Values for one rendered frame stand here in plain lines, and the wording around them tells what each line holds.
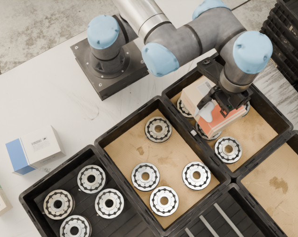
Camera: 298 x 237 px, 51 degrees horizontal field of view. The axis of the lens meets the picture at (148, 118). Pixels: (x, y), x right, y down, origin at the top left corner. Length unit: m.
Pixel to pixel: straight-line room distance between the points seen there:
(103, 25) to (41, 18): 1.45
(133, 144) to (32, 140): 0.40
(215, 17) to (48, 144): 0.84
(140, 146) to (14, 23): 1.71
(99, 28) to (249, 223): 0.87
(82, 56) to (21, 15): 1.33
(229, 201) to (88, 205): 0.51
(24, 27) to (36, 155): 1.46
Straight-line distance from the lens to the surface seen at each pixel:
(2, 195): 1.37
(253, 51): 0.65
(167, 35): 0.66
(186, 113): 1.20
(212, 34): 0.68
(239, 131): 1.25
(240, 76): 0.70
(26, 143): 1.32
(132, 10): 0.71
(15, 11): 2.69
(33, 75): 1.52
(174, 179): 1.16
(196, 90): 0.95
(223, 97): 0.83
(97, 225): 1.17
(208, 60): 0.88
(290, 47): 2.03
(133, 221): 1.15
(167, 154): 1.18
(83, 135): 1.36
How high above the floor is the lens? 1.98
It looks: 71 degrees down
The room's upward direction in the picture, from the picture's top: straight up
